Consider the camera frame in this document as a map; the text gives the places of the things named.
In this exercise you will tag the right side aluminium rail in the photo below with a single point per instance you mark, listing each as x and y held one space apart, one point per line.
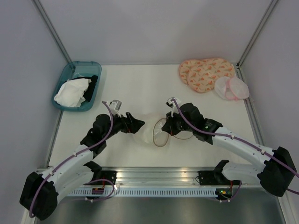
251 110

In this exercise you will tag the white cloth in bin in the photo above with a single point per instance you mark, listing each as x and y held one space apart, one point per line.
71 93

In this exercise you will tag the white slotted cable duct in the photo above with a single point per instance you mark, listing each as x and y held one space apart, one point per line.
144 192

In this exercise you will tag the left aluminium frame post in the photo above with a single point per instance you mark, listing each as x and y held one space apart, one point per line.
47 21

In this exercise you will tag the aluminium frame post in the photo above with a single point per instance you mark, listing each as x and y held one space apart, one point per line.
262 23
47 21

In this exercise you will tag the orange floral laundry bag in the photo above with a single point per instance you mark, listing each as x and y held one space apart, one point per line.
201 74

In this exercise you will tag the black garment in bin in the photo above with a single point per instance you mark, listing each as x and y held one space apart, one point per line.
91 86

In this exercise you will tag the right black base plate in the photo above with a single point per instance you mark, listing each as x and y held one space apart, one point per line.
211 178

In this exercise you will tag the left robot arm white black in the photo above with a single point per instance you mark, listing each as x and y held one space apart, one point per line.
42 192

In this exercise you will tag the teal plastic bin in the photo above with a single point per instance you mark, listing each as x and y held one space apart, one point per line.
78 70

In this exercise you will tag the pink trimmed mesh laundry bag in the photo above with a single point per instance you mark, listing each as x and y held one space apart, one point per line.
231 88

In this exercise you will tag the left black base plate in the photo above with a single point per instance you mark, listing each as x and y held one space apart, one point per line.
110 175

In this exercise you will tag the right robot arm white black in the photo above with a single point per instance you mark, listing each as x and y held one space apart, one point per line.
272 169

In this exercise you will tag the right aluminium frame post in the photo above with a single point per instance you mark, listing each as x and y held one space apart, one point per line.
262 23

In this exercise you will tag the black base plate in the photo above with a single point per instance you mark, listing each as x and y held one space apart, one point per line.
211 178
110 175

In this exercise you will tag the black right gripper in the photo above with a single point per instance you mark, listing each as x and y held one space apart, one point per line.
169 127

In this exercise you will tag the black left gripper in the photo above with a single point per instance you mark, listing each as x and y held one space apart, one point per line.
130 124

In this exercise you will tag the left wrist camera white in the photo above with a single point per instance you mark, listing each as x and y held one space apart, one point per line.
114 107

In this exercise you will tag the aluminium front rail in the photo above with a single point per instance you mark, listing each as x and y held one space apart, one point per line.
163 176

